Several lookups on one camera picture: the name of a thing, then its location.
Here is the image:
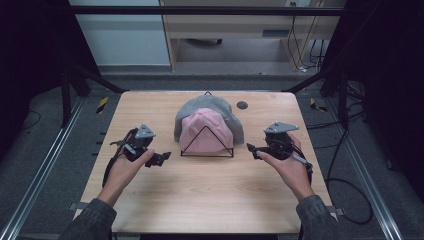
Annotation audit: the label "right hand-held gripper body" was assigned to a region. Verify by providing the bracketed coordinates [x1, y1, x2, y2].
[263, 120, 300, 161]

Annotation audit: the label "left hand-held gripper cable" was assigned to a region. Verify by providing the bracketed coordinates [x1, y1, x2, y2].
[101, 127, 139, 189]

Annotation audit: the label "pink beanie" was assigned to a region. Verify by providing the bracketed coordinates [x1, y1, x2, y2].
[179, 107, 235, 155]

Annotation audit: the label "thin black floor cable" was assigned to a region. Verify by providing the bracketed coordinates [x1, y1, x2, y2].
[22, 110, 42, 131]

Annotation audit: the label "black wire rack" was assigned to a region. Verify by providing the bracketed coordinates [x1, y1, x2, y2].
[180, 90, 235, 159]

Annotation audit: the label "black horizontal frame bar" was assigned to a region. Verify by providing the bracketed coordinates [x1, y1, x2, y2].
[70, 5, 346, 16]

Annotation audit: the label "yellow cable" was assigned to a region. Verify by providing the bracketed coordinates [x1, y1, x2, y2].
[287, 0, 326, 71]

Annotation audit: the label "yellow-handled tool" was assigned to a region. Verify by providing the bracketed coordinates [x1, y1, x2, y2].
[309, 97, 329, 113]
[96, 96, 110, 115]

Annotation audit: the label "yellow-handled tool right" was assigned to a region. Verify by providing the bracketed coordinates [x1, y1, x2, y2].
[309, 97, 329, 113]

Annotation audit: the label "black looped floor cable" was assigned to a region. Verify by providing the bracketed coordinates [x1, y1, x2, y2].
[324, 128, 374, 225]

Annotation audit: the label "grey beanie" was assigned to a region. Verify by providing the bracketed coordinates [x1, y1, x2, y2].
[173, 94, 246, 146]

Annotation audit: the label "hand-held gripper cable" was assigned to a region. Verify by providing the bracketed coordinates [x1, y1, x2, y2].
[289, 143, 315, 186]
[101, 127, 139, 189]

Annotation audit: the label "aluminium rail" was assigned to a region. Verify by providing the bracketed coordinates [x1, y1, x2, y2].
[324, 98, 405, 240]
[0, 96, 86, 240]

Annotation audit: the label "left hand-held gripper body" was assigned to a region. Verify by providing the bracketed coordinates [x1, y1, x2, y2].
[109, 123, 157, 164]

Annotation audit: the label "person's left hand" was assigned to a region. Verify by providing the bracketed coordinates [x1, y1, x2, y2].
[96, 148, 156, 208]

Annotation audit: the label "yellow-handled tool left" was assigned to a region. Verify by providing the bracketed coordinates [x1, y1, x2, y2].
[96, 96, 110, 115]

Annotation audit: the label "black metal stand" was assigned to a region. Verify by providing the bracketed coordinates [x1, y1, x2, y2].
[61, 64, 126, 128]
[283, 66, 350, 130]

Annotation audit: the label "black hanging cables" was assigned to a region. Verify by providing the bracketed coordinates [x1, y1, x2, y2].
[309, 38, 327, 67]

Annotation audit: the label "black curtain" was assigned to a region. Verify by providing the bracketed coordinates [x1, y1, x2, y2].
[0, 0, 102, 163]
[320, 0, 424, 194]

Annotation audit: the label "white partition panel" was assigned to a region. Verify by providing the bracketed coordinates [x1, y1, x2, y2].
[68, 0, 172, 67]

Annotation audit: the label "right hand-held gripper cable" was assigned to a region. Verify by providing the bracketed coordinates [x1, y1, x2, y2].
[289, 143, 315, 186]

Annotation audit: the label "person's right hand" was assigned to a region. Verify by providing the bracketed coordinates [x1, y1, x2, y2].
[255, 132, 316, 203]

